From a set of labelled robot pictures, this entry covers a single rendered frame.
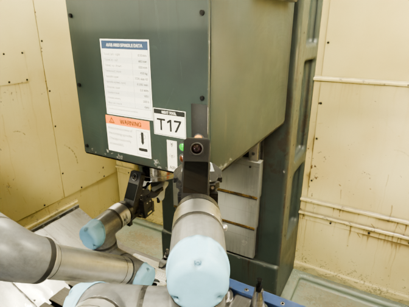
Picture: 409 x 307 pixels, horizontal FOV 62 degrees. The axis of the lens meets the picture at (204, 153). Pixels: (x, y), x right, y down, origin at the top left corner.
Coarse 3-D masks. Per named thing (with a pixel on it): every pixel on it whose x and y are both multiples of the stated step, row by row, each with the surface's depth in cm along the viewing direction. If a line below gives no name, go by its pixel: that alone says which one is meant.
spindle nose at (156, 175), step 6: (138, 168) 114; (144, 168) 113; (150, 168) 112; (150, 174) 113; (156, 174) 113; (162, 174) 114; (168, 174) 115; (144, 180) 115; (150, 180) 114; (156, 180) 114; (162, 180) 115
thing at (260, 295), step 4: (256, 292) 93; (260, 292) 93; (252, 296) 95; (256, 296) 93; (260, 296) 93; (252, 300) 94; (256, 300) 93; (260, 300) 93; (264, 300) 94; (252, 304) 94; (256, 304) 93; (260, 304) 93; (264, 304) 94
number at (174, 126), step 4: (168, 120) 86; (172, 120) 85; (176, 120) 85; (180, 120) 84; (168, 124) 86; (172, 124) 86; (176, 124) 85; (180, 124) 85; (168, 128) 87; (172, 128) 86; (176, 128) 86; (180, 128) 85; (168, 132) 87; (172, 132) 87; (176, 132) 86; (180, 132) 85
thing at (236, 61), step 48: (96, 0) 86; (144, 0) 79; (192, 0) 73; (240, 0) 84; (288, 0) 108; (96, 48) 91; (192, 48) 77; (240, 48) 88; (288, 48) 126; (96, 96) 96; (192, 96) 81; (240, 96) 94; (96, 144) 102; (240, 144) 100
